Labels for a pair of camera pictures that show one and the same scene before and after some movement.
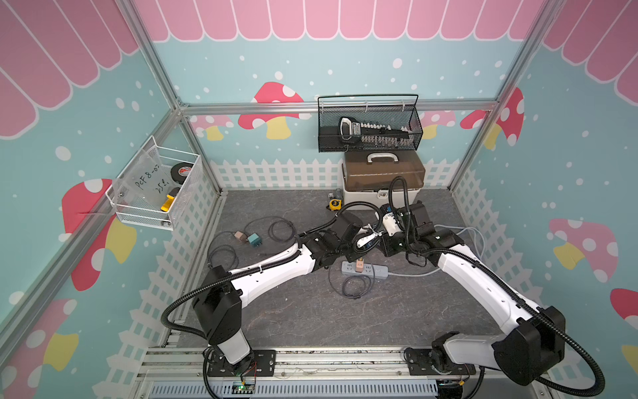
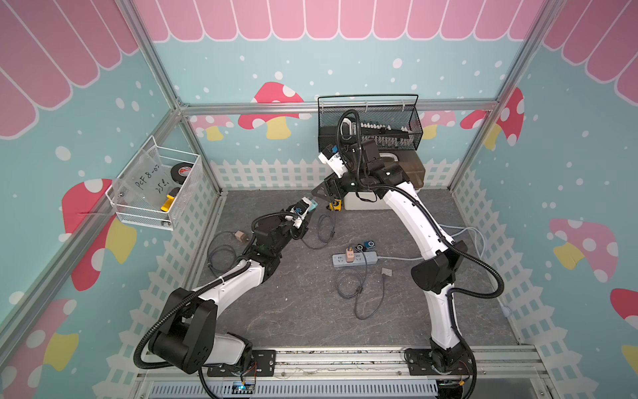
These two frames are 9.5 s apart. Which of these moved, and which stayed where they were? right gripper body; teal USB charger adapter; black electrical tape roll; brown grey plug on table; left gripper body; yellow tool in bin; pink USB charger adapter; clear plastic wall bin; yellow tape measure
Moved: left gripper body; pink USB charger adapter; right gripper body; teal USB charger adapter
Stayed: clear plastic wall bin; black electrical tape roll; yellow tape measure; brown grey plug on table; yellow tool in bin
